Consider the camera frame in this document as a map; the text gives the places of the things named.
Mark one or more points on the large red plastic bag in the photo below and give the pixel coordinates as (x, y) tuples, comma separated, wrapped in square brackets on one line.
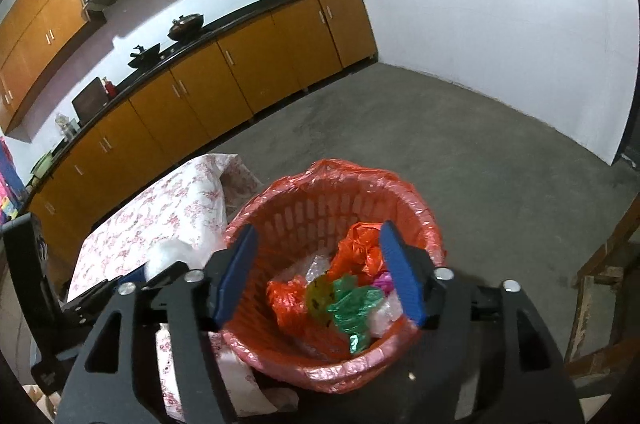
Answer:
[(290, 304)]

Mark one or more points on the red bottle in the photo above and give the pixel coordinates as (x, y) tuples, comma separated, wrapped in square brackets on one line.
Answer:
[(110, 88)]

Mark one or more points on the wooden chair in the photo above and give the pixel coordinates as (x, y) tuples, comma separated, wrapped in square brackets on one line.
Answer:
[(600, 284)]

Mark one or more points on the black wok with knob lid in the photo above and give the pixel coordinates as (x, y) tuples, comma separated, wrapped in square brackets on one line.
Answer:
[(145, 57)]

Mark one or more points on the green pot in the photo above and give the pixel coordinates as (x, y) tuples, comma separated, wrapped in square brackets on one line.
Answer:
[(42, 165)]

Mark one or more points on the pink wrapper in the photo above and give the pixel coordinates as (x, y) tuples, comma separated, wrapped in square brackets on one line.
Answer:
[(384, 281)]

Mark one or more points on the clear bubble wrap sheet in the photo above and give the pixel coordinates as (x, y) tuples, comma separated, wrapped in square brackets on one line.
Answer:
[(310, 266)]

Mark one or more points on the red bin with liner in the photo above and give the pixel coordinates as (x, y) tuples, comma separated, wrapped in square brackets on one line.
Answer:
[(350, 171)]

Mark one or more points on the clear plastic bag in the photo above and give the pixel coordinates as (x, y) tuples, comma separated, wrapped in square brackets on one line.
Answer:
[(175, 256)]

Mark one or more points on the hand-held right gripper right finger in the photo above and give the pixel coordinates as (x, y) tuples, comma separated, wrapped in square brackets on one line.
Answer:
[(402, 274)]

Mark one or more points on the wooden lower kitchen cabinets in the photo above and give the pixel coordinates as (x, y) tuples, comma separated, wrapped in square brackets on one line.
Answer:
[(210, 88)]

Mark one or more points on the red plastic basket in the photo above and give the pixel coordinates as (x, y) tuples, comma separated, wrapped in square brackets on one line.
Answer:
[(300, 214)]

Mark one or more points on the clear jar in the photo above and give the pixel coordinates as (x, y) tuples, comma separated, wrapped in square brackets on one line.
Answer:
[(66, 127)]

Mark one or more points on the floral tablecloth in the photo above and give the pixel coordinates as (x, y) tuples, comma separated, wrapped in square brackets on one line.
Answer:
[(150, 214)]

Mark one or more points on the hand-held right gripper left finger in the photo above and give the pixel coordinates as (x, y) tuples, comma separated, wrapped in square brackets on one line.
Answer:
[(235, 274)]

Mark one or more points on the black kitchen countertop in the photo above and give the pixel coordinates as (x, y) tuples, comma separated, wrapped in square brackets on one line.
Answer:
[(240, 19)]

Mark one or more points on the black wok with domed lid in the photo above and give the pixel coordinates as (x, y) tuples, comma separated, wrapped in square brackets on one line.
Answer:
[(186, 27)]

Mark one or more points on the small red plastic bag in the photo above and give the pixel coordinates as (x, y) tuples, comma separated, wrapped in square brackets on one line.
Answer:
[(357, 249)]

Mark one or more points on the colourful wall hanging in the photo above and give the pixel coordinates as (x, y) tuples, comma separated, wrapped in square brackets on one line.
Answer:
[(11, 184)]

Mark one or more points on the yellow-green spotted wrapper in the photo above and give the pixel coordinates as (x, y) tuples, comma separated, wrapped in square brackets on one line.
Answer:
[(320, 299)]

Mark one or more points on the long wooden upper cabinet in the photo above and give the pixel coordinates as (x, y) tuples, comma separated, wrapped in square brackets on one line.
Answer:
[(45, 13)]

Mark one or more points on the green plastic bag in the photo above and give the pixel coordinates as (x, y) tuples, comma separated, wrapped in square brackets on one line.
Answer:
[(355, 309)]

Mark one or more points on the dark brown cutting board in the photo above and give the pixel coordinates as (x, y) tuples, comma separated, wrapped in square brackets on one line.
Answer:
[(89, 99)]

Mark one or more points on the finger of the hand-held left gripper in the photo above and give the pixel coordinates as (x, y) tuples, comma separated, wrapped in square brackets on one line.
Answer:
[(134, 276)]

